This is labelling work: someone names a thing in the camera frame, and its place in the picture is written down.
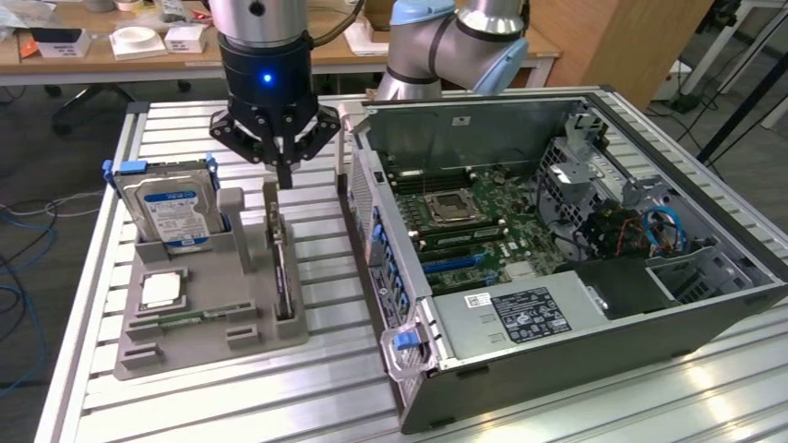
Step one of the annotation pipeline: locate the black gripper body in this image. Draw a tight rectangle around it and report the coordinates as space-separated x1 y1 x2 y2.
219 34 322 139

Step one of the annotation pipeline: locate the RAM memory stick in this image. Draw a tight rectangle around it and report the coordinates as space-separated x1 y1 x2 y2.
263 178 298 320

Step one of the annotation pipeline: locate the grey card retainer bar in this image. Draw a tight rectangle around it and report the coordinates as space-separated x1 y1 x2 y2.
334 102 371 186

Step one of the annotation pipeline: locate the small white cardboard box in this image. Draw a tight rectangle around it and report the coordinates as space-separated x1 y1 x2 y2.
163 23 210 54

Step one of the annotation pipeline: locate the white bowl-shaped holder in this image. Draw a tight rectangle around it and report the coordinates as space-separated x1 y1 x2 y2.
108 25 170 61

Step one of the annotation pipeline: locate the brown cardboard box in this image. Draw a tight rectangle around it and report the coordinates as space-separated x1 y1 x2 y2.
363 0 395 31

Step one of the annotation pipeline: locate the black office chair base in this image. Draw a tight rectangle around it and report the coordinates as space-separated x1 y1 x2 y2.
48 81 138 136

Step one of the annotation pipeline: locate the metal CPU socket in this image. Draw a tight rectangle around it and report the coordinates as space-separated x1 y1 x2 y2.
426 187 480 228

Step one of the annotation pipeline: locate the wooden desk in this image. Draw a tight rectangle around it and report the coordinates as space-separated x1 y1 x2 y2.
0 0 563 89

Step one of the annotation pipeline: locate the installed green RAM stick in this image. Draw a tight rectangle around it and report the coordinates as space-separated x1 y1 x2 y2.
416 224 507 248

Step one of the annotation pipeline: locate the grey parts rack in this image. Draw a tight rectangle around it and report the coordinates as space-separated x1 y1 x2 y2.
114 186 312 382

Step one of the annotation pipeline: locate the white box with black top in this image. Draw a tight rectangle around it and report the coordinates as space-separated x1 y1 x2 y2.
30 27 94 59

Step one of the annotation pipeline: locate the silver CPU chip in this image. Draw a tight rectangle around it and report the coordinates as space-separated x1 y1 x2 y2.
139 272 186 309

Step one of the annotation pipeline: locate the blue expansion slot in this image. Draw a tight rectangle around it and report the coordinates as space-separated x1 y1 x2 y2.
420 251 492 274

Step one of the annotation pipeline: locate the green motherboard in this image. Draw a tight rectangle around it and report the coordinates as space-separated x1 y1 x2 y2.
379 161 580 296

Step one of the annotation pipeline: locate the green RAM stick on rack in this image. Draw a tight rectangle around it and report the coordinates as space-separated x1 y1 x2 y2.
156 309 234 324

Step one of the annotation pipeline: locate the perforated metal drive cage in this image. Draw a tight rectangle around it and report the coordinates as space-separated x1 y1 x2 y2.
534 136 623 241

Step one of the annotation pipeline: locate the small silver chipset heatsink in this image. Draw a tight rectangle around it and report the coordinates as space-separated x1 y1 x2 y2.
506 261 544 280

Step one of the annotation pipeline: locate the clear plastic bag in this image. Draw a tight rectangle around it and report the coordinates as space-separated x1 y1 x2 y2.
0 0 39 41

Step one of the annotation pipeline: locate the grey power supply unit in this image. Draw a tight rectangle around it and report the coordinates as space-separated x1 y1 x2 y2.
432 270 611 362

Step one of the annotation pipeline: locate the wooden cabinet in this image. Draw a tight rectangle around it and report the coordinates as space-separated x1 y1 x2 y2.
546 0 719 112

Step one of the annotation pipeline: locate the white floor box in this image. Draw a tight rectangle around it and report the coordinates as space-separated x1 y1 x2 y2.
651 59 695 101

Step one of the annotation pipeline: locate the black power adapter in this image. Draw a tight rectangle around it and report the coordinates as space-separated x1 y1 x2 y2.
668 91 700 114

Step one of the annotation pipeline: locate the black open PC case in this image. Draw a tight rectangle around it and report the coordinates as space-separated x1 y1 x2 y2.
335 84 788 436

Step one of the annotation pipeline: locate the metal disk bay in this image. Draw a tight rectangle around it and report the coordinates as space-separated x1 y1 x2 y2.
644 244 779 308

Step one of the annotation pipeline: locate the black stand pole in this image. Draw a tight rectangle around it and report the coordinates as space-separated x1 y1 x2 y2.
695 0 788 165

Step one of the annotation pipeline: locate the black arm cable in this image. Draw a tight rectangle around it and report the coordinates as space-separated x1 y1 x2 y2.
307 0 366 47

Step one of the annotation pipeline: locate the hard disk with blue bracket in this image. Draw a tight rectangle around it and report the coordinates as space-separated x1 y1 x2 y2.
102 154 227 255

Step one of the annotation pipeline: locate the white floor cable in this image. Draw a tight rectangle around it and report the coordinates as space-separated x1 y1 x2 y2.
6 191 104 218

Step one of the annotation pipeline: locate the blue floor cable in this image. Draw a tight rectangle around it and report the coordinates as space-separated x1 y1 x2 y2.
0 202 58 398

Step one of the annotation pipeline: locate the blue wire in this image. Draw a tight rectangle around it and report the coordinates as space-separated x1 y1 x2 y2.
642 206 690 256

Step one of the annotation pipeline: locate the white table frame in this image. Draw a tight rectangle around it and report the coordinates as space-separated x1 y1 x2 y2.
680 0 759 93

